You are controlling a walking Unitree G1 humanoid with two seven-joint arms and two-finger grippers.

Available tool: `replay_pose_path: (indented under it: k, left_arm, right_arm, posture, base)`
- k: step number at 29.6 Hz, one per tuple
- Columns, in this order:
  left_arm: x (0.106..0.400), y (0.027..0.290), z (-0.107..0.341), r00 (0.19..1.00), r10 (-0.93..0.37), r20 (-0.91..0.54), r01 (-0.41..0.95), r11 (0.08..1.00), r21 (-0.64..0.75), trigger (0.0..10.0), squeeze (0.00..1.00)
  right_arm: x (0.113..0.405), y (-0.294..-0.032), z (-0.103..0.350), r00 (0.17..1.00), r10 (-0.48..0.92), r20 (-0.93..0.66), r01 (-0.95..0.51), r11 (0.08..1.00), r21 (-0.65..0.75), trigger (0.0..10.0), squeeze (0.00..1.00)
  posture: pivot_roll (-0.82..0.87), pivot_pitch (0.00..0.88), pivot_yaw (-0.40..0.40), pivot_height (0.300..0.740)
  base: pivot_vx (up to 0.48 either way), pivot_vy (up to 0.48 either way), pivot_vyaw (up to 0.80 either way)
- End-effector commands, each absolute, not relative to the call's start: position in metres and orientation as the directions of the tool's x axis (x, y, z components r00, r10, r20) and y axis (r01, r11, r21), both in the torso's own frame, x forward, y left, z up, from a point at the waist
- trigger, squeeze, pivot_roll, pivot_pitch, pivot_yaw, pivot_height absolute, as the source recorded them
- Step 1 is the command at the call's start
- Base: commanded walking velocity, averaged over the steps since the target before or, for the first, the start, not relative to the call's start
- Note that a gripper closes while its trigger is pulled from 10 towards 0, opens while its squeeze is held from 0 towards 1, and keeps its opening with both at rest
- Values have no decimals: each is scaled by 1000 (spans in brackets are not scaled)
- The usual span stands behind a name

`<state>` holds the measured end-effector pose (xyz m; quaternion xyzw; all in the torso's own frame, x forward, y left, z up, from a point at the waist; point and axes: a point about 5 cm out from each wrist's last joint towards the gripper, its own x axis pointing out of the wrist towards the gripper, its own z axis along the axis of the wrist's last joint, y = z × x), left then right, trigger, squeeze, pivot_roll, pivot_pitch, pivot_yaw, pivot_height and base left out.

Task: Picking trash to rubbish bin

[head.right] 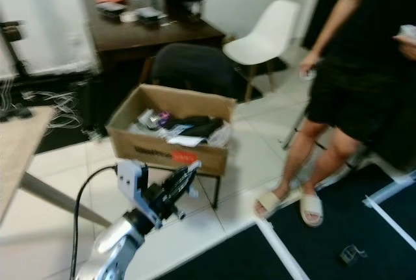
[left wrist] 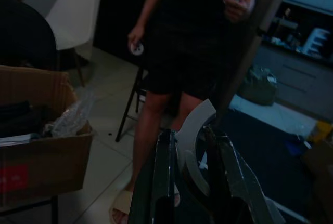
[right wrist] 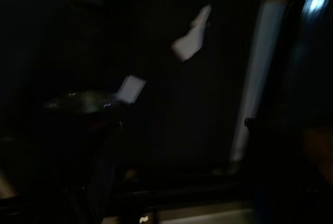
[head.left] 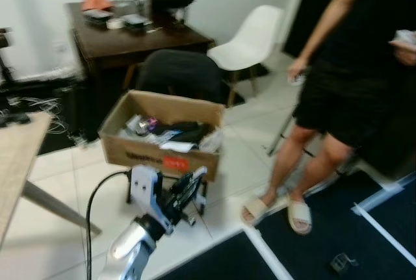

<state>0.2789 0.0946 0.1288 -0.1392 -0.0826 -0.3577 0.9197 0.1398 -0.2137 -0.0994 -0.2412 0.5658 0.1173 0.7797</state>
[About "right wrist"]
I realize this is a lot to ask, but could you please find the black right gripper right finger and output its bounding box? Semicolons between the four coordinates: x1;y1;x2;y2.
245;117;333;224

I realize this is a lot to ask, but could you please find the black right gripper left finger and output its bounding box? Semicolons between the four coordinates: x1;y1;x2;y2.
41;90;124;224

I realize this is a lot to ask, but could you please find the grey table leg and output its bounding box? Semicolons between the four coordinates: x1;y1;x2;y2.
229;0;287;163

